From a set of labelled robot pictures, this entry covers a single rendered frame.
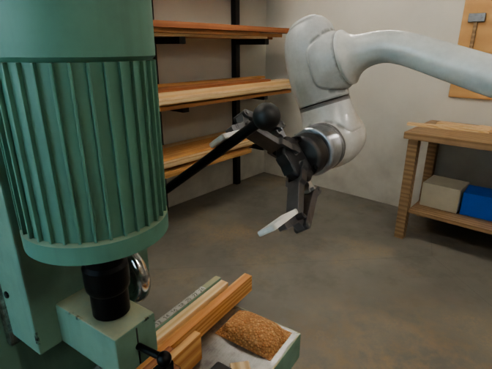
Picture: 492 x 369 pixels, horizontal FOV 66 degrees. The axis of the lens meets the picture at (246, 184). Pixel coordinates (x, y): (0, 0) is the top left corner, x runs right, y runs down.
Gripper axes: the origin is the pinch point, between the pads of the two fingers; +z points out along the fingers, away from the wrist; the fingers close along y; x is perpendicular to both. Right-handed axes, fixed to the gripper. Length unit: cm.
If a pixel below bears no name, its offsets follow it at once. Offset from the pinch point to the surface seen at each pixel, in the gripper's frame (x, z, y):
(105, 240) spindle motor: -6.6, 18.3, 1.7
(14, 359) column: -43.5, 21.0, -6.6
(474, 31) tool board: 17, -307, 26
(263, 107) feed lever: 8.9, 1.2, 6.9
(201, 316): -28.6, -4.5, -17.5
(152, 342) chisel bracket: -20.2, 11.4, -13.5
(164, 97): -151, -156, 89
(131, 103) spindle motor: 2.6, 13.7, 12.8
